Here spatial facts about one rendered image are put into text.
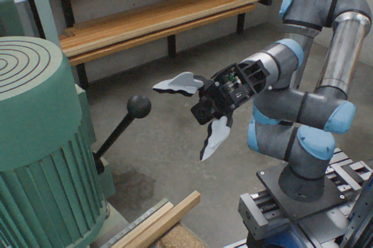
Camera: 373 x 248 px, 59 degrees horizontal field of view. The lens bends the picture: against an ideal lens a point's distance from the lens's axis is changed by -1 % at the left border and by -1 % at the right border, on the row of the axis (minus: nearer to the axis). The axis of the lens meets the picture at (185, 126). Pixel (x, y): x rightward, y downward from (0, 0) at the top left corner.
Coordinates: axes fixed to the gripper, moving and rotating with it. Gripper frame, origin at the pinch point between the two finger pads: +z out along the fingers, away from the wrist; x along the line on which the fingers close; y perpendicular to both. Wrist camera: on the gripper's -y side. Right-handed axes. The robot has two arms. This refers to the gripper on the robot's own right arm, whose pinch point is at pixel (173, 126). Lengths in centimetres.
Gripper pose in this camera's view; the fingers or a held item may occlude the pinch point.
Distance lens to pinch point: 57.2
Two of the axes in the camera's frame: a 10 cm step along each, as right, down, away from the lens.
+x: 5.6, 8.3, -0.3
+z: -7.1, 4.5, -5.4
